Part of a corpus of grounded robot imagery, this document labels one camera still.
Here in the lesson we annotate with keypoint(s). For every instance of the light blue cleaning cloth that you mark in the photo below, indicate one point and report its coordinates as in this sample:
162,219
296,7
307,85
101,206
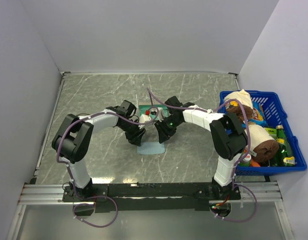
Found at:
151,148

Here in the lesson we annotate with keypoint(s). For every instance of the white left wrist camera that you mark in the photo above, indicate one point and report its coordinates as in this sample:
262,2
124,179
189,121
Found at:
148,116

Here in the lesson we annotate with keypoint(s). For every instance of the aluminium frame rail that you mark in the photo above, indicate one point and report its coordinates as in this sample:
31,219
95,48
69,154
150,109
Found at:
52,194

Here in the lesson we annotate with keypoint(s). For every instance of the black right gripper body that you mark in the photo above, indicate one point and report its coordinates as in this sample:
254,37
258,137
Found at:
167,122

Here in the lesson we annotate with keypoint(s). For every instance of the green glass bottle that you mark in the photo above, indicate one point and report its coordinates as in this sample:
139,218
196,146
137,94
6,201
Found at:
284,148

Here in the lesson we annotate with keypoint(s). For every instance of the grey-brown glasses case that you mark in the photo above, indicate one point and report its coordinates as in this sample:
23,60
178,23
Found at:
146,109

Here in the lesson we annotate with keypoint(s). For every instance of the blue Lays chip bag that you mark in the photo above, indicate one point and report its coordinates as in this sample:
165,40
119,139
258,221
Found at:
258,116

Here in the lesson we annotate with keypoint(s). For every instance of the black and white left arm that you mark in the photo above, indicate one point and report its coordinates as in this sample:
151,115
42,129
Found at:
72,141

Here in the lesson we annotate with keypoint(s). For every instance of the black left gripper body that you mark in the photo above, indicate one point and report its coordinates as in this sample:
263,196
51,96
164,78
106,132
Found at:
129,127

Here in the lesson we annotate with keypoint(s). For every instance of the yellow green snack packet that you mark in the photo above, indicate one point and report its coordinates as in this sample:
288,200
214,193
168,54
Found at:
289,161

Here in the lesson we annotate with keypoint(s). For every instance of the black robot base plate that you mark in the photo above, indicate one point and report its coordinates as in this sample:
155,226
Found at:
151,196

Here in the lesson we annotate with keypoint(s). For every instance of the blue plastic basket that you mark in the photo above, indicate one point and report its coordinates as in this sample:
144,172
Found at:
274,115

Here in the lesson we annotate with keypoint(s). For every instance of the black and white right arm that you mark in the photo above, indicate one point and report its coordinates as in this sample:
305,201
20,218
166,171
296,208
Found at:
228,136

